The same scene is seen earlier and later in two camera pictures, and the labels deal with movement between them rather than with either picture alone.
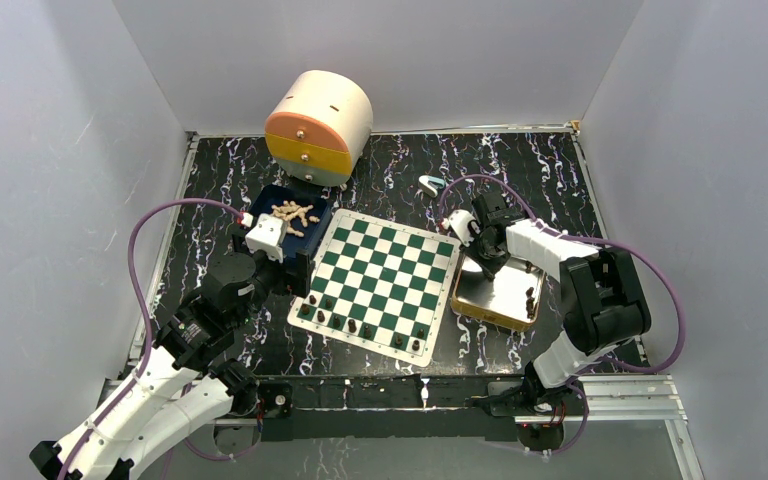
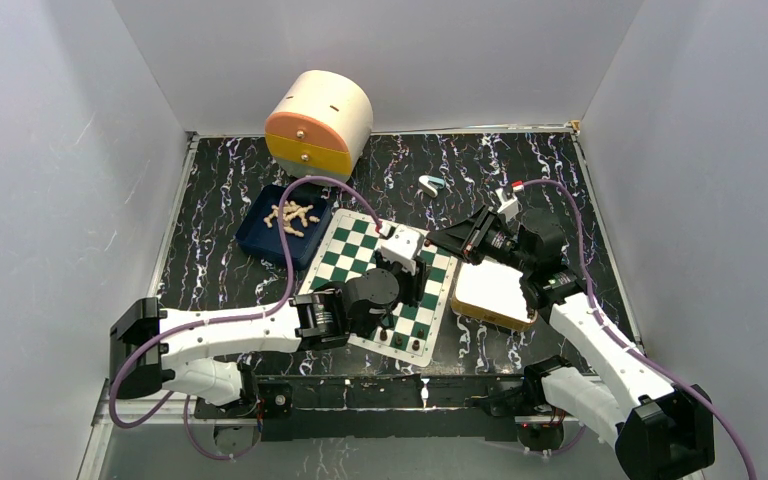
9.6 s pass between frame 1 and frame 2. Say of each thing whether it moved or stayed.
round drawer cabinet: stayed
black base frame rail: stayed
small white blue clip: stayed
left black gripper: moved
